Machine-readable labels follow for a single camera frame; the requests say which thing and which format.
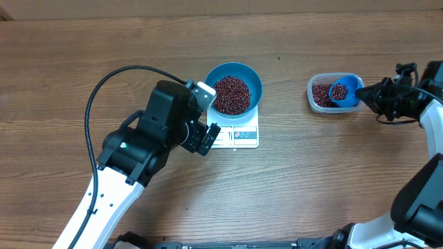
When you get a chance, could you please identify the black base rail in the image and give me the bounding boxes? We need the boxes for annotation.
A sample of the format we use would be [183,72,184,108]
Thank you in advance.
[104,232,348,249]

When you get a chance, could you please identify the teal blue bowl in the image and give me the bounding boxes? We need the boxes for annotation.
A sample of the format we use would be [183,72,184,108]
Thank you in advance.
[204,62,263,119]

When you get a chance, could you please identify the blue plastic measuring scoop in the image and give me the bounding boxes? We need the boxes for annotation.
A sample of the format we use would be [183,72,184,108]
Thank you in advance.
[328,75,362,108]

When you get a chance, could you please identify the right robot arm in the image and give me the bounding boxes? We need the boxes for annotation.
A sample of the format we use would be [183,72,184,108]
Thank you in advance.
[314,61,442,248]

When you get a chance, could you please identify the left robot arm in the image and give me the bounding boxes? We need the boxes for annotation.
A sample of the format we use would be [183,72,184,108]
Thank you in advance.
[54,80,220,248]

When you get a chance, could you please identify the white digital kitchen scale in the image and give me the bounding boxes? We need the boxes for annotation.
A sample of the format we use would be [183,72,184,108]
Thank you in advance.
[207,106,260,149]

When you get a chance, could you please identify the clear plastic food container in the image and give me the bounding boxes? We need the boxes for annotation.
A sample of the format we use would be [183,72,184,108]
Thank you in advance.
[307,73,365,113]

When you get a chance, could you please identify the red beans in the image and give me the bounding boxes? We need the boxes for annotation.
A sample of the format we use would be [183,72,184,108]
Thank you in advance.
[213,75,251,116]

